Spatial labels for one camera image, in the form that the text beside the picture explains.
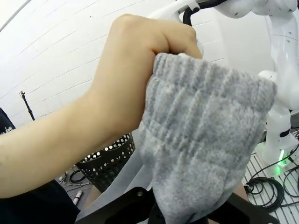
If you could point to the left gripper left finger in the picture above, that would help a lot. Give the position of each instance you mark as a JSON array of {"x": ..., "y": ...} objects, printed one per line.
[{"x": 130, "y": 205}]

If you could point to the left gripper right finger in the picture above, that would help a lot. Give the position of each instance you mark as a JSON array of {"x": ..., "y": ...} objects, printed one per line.
[{"x": 252, "y": 214}]

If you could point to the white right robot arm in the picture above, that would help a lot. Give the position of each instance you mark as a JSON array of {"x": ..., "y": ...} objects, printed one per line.
[{"x": 282, "y": 58}]

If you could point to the person's right forearm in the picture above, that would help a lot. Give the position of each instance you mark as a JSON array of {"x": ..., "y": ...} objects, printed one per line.
[{"x": 58, "y": 144}]

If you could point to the person's right hand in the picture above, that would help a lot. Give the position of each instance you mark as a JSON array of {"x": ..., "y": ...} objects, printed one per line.
[{"x": 130, "y": 58}]

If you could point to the dark grey perforated basket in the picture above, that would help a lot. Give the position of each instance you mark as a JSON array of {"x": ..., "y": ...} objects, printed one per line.
[{"x": 109, "y": 168}]

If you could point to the small white tube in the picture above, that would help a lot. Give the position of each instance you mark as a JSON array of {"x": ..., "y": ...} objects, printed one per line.
[{"x": 77, "y": 197}]

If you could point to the person in black shirt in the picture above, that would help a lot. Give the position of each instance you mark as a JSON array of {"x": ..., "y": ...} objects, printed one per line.
[{"x": 35, "y": 207}]

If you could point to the black light stand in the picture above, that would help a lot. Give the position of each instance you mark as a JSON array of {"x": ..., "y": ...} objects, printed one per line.
[{"x": 27, "y": 105}]

